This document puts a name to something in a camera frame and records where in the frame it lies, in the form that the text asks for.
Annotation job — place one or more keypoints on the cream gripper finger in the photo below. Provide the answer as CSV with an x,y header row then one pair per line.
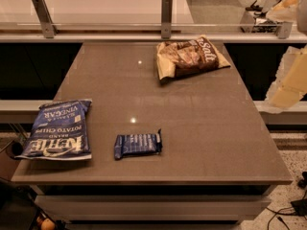
x,y
291,78

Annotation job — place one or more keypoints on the brown chip bag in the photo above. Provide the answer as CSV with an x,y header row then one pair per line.
x,y
180,59

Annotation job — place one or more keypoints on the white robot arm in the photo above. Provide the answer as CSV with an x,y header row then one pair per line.
x,y
288,11

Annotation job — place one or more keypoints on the blue Kettle chip bag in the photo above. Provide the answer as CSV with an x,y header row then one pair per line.
x,y
59,132

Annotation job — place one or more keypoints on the small blue snack bar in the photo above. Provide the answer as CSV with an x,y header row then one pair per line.
x,y
137,144

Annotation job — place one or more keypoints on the orange fruit under table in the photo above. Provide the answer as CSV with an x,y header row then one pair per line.
x,y
45,224

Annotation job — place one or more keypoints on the right metal rail bracket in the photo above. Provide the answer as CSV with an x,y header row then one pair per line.
x,y
284,29

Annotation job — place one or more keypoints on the metal rail bracket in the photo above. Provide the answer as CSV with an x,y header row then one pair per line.
x,y
284,29
166,18
44,16

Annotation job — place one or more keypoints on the middle metal rail bracket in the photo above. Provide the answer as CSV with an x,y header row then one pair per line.
x,y
166,18

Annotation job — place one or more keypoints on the left metal rail bracket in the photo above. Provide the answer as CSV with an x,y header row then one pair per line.
x,y
44,16

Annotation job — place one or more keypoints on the glass partition rail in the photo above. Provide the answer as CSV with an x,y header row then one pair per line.
x,y
142,32

